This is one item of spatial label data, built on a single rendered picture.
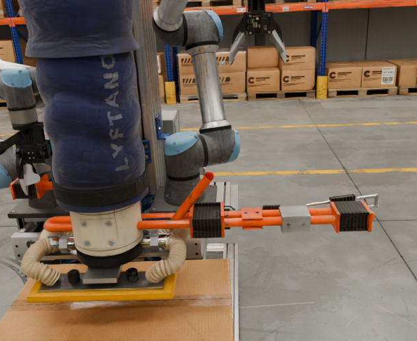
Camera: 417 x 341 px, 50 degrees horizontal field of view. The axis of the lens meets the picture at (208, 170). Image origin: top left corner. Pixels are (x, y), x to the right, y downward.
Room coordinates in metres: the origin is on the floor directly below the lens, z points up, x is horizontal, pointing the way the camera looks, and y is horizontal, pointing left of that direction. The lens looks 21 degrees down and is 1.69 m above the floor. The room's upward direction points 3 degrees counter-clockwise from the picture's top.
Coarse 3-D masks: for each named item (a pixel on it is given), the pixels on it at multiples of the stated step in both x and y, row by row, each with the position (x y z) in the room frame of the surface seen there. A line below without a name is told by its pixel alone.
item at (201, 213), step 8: (192, 208) 0.99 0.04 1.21; (200, 208) 1.01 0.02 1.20; (208, 208) 1.01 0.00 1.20; (216, 208) 1.01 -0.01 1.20; (192, 216) 0.97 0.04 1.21; (200, 216) 0.97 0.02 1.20; (208, 216) 0.97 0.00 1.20; (216, 216) 0.97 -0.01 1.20; (192, 224) 0.94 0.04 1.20; (200, 224) 0.94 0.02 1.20; (208, 224) 0.94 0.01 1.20; (216, 224) 0.94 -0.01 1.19; (192, 232) 0.95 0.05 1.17; (200, 232) 0.94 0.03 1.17; (208, 232) 0.94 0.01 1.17; (216, 232) 0.94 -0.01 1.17; (224, 232) 0.95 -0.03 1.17
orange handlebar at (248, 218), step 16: (256, 208) 1.00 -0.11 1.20; (320, 208) 1.00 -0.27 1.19; (48, 224) 0.98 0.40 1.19; (64, 224) 0.98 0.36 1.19; (144, 224) 0.96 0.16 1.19; (160, 224) 0.96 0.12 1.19; (176, 224) 0.96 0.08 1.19; (224, 224) 0.96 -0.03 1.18; (240, 224) 0.95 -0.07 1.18; (256, 224) 0.95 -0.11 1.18; (272, 224) 0.95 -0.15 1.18; (320, 224) 0.95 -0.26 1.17
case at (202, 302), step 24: (72, 264) 1.20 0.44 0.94; (144, 264) 1.18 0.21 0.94; (192, 264) 1.16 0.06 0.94; (216, 264) 1.16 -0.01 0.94; (24, 288) 1.08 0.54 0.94; (192, 288) 1.04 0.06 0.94; (216, 288) 1.03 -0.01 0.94; (24, 312) 0.97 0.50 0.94; (48, 312) 0.97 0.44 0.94; (72, 312) 0.96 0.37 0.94; (96, 312) 0.96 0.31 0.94; (120, 312) 0.95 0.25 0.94; (144, 312) 0.95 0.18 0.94; (168, 312) 0.94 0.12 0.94; (192, 312) 0.94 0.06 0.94; (216, 312) 0.93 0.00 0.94; (0, 336) 0.88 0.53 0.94; (24, 336) 0.88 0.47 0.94; (48, 336) 0.87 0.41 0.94; (72, 336) 0.87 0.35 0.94; (96, 336) 0.87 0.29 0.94; (120, 336) 0.86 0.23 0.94; (144, 336) 0.86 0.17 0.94; (168, 336) 0.85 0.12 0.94; (192, 336) 0.85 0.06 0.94; (216, 336) 0.85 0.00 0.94
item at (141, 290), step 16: (64, 272) 0.95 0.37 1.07; (80, 272) 0.95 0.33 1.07; (128, 272) 0.89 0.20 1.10; (144, 272) 0.93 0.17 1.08; (176, 272) 0.94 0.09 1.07; (32, 288) 0.89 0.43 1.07; (48, 288) 0.88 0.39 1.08; (64, 288) 0.87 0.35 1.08; (80, 288) 0.87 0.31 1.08; (96, 288) 0.87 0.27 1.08; (112, 288) 0.87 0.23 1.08; (128, 288) 0.86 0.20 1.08; (144, 288) 0.86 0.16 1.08; (160, 288) 0.86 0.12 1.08
